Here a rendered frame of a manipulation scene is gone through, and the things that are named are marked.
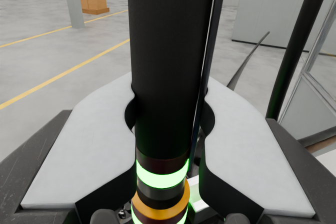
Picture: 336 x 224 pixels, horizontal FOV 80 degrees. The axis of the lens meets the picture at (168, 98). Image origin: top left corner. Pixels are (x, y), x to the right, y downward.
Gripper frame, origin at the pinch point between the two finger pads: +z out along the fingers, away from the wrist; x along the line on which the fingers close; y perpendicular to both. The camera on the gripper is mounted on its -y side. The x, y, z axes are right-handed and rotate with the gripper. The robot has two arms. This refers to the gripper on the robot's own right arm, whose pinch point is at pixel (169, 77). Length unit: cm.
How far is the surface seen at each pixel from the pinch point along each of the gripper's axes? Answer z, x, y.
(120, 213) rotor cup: 6.1, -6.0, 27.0
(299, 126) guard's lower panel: 88, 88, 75
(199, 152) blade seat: 14.6, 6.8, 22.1
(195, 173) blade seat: 13.8, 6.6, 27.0
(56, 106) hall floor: 195, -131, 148
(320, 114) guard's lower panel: 76, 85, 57
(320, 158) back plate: 18.4, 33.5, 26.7
